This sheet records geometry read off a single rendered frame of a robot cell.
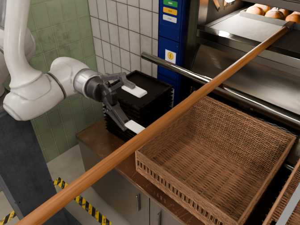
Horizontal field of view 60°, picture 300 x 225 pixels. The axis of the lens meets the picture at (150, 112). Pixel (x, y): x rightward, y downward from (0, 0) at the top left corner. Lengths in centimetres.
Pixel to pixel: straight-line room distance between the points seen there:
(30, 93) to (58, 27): 110
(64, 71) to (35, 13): 95
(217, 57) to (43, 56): 113
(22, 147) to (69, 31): 94
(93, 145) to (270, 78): 98
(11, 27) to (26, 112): 24
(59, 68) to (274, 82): 89
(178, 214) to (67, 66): 78
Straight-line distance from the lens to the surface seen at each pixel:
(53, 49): 191
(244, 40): 128
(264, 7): 165
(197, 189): 131
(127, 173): 137
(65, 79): 88
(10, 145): 128
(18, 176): 140
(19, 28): 85
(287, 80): 126
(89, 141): 156
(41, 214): 56
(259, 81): 129
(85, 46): 205
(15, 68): 85
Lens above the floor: 164
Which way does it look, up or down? 38 degrees down
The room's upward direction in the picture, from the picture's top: straight up
